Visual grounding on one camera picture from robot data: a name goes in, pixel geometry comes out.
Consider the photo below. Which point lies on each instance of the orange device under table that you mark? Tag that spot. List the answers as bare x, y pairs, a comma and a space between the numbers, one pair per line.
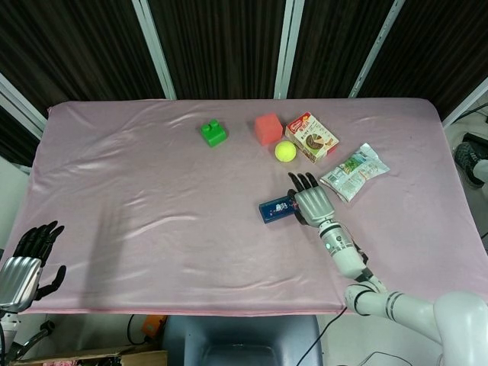
152, 326

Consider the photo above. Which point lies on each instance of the pale green snack bag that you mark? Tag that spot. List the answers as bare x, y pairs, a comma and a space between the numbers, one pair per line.
354, 173

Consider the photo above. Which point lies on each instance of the white partition post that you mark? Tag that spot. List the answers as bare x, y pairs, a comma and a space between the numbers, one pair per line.
23, 110
375, 49
154, 49
467, 101
289, 49

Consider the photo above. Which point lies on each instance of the brown cardboard box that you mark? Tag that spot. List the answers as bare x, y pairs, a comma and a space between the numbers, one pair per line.
95, 356

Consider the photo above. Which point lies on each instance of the blue box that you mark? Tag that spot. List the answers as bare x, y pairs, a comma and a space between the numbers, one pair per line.
274, 211

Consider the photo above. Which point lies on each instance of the pink tablecloth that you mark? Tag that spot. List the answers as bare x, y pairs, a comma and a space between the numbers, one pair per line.
152, 190

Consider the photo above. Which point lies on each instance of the dark knit sneaker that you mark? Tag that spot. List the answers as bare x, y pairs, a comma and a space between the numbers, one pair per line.
467, 156

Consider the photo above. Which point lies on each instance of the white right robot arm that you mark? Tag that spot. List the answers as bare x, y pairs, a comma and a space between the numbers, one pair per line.
347, 255

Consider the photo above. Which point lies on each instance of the green toy building brick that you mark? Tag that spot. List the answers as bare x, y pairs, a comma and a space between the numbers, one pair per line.
213, 135

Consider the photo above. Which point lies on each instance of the red foam cube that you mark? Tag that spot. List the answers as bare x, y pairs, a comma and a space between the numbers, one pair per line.
268, 129

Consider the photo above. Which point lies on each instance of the yellow tennis ball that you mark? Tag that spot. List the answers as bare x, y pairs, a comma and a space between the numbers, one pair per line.
286, 151

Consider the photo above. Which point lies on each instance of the red biscuit box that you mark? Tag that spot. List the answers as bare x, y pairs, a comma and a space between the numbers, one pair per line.
312, 137

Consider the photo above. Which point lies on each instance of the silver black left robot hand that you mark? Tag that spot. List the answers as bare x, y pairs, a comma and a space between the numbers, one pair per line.
19, 274

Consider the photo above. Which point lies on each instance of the blue grey chair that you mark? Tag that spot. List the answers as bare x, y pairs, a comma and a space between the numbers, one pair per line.
244, 343

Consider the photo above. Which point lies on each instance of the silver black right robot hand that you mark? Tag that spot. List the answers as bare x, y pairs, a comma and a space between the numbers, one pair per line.
314, 202

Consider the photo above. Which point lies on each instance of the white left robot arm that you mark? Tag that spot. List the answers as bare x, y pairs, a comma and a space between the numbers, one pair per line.
7, 324

